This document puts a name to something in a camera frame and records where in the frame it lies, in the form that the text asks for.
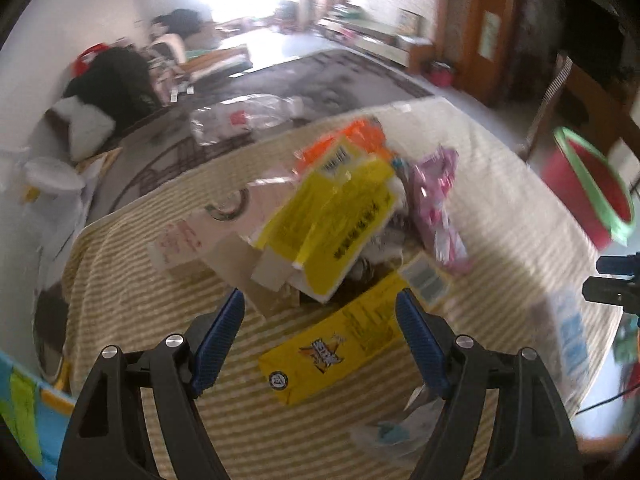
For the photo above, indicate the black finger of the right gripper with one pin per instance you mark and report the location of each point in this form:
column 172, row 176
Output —
column 614, row 292
column 619, row 265

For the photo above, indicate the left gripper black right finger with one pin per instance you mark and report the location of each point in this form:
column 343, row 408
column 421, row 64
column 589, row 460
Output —
column 531, row 436

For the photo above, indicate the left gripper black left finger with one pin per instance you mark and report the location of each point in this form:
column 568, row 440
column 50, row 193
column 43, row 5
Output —
column 135, row 406

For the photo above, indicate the silver blue snack wrapper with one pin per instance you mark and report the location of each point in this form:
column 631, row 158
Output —
column 399, row 437

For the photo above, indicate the pink plastic snack bag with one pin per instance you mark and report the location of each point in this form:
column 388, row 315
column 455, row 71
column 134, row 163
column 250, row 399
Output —
column 430, row 182

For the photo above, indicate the red green trash bucket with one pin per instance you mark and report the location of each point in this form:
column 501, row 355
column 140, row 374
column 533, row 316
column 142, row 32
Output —
column 590, row 188

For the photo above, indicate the small red trash bin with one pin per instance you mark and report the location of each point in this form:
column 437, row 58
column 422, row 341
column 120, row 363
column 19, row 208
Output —
column 441, row 74

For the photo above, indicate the blue yellow green box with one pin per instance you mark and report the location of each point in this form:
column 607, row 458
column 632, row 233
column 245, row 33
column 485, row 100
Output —
column 37, row 415

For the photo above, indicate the beige striped table cloth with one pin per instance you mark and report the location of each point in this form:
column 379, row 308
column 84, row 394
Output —
column 522, row 241

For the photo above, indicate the wooden chair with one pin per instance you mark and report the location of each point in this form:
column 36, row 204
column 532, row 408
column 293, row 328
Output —
column 607, row 121

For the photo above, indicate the flat yellow box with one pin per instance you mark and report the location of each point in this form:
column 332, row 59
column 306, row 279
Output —
column 320, row 356

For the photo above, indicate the brown cardboard piece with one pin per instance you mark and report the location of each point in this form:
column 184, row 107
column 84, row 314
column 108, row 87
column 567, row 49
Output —
column 234, row 261

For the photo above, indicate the white standing fan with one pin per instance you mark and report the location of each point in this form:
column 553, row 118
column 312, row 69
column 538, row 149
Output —
column 51, row 198

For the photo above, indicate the pink white paper carton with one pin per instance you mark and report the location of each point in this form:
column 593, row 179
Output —
column 180, row 247

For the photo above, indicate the yellow crumpled carton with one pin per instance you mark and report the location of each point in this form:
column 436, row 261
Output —
column 344, row 199

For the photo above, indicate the low tv cabinet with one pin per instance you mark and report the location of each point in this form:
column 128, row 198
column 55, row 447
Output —
column 401, row 44

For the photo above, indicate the white plastic bag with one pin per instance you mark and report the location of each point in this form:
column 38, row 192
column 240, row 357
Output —
column 87, row 126

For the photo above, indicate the clear plastic water bottle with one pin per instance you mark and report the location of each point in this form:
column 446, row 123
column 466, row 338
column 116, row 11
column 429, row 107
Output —
column 230, row 119

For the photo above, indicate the grey patterned carpet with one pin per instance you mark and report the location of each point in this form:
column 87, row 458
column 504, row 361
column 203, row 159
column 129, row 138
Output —
column 330, row 83

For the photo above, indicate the black clothes pile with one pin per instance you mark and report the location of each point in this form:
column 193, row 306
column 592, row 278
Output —
column 118, row 83

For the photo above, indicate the wooden sofa bench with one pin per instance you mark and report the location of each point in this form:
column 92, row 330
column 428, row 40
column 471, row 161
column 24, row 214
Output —
column 215, row 61

